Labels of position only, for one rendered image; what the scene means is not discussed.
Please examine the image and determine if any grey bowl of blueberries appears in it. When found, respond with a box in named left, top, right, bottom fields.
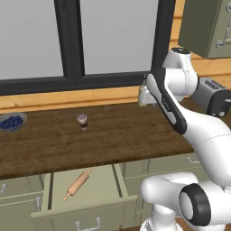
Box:
left=0, top=112, right=29, bottom=134

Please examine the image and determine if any wooden rolling pin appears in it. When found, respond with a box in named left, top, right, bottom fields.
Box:
left=62, top=168, right=93, bottom=202

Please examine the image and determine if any black framed window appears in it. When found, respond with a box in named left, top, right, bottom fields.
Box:
left=0, top=0, right=177, bottom=97

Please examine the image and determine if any olive green wall cupboard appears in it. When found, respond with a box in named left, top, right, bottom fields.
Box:
left=178, top=0, right=231, bottom=60

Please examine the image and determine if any silver black toaster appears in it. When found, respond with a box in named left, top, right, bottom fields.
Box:
left=189, top=77, right=231, bottom=118

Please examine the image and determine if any open olive green drawer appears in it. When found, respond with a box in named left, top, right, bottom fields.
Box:
left=31, top=163, right=139, bottom=231

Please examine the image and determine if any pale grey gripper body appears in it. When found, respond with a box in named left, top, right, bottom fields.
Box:
left=138, top=85, right=158, bottom=107

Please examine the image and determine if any olive green drawer front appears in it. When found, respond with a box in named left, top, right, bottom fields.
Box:
left=147, top=152, right=203, bottom=177
left=0, top=174, right=46, bottom=202

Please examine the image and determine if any glass cup with brown drink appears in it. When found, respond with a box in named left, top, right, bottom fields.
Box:
left=76, top=113, right=89, bottom=131

